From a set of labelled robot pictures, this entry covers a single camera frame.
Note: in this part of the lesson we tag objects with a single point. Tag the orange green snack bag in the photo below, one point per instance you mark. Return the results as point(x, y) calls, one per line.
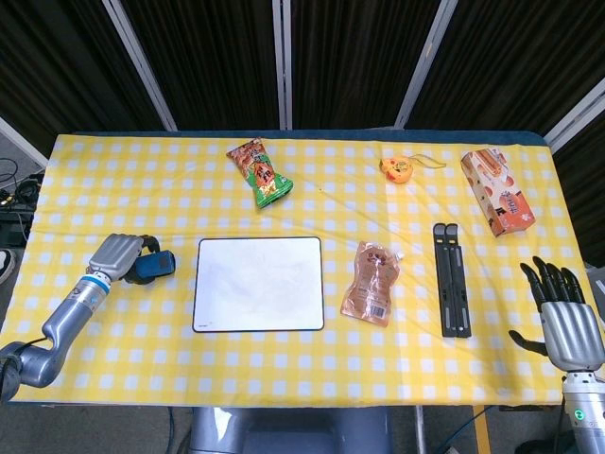
point(260, 174)

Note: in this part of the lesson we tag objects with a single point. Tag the blue whiteboard eraser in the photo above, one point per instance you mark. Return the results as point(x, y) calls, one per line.
point(156, 267)

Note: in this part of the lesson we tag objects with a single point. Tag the orange spouted drink pouch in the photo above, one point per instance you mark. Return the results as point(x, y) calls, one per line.
point(375, 284)

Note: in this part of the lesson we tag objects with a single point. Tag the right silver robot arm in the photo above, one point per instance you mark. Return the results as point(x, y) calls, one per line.
point(582, 416)

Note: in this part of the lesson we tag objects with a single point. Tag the black folding stand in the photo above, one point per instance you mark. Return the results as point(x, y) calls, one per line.
point(452, 280)

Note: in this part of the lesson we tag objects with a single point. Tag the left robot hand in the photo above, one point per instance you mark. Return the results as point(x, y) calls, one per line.
point(118, 257)

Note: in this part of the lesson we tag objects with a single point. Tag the white whiteboard with black frame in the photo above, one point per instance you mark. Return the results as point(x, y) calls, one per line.
point(258, 284)

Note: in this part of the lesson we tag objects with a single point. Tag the yellow white checkered tablecloth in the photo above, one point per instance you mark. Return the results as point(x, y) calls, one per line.
point(302, 369)

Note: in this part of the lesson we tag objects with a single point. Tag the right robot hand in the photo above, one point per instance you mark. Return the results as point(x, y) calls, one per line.
point(565, 326)

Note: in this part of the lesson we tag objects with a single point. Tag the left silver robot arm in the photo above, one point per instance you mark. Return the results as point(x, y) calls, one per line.
point(52, 331)

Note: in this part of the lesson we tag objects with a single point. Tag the orange biscuit box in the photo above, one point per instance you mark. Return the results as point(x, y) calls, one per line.
point(497, 191)

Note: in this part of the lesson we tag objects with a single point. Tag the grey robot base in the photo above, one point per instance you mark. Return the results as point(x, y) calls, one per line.
point(290, 430)

